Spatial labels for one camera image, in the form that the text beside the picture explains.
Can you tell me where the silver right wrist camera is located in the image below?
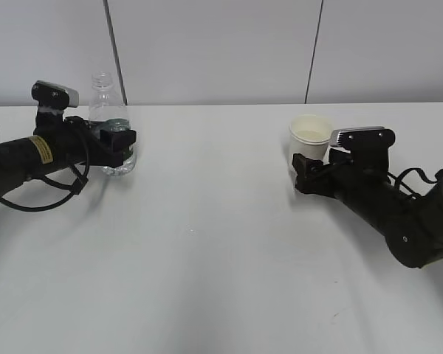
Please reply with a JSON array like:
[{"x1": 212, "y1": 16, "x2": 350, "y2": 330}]
[{"x1": 329, "y1": 125, "x2": 396, "y2": 173}]

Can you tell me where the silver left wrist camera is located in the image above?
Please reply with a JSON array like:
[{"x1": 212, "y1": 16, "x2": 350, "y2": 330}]
[{"x1": 31, "y1": 80, "x2": 80, "y2": 120}]

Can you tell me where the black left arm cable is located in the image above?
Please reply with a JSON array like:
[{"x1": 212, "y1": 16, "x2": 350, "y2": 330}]
[{"x1": 0, "y1": 117, "x2": 92, "y2": 213}]

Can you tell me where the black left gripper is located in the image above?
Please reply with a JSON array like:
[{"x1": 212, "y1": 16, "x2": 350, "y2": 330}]
[{"x1": 33, "y1": 116, "x2": 137, "y2": 173}]

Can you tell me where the clear water bottle green label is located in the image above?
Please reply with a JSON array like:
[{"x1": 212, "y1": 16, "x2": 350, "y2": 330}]
[{"x1": 89, "y1": 72, "x2": 137, "y2": 176}]

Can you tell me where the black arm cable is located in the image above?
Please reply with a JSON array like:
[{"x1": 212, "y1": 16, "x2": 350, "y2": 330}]
[
  {"x1": 385, "y1": 167, "x2": 443, "y2": 354},
  {"x1": 0, "y1": 117, "x2": 92, "y2": 213}
]

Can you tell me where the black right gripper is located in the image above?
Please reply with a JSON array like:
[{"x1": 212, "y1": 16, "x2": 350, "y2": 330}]
[{"x1": 292, "y1": 148, "x2": 395, "y2": 207}]

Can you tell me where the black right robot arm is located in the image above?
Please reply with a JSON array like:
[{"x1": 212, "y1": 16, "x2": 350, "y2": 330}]
[{"x1": 292, "y1": 149, "x2": 443, "y2": 268}]

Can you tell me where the white paper cup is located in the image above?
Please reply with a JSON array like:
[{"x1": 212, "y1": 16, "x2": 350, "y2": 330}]
[{"x1": 288, "y1": 114, "x2": 333, "y2": 172}]

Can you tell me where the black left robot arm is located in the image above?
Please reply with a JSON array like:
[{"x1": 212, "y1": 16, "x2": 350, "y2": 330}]
[{"x1": 0, "y1": 114, "x2": 137, "y2": 212}]

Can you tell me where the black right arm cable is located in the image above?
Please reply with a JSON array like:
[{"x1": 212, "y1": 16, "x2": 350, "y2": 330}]
[{"x1": 385, "y1": 167, "x2": 443, "y2": 354}]

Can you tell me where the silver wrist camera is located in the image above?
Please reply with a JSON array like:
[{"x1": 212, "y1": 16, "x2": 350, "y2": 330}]
[
  {"x1": 31, "y1": 80, "x2": 80, "y2": 120},
  {"x1": 329, "y1": 125, "x2": 396, "y2": 173}
]

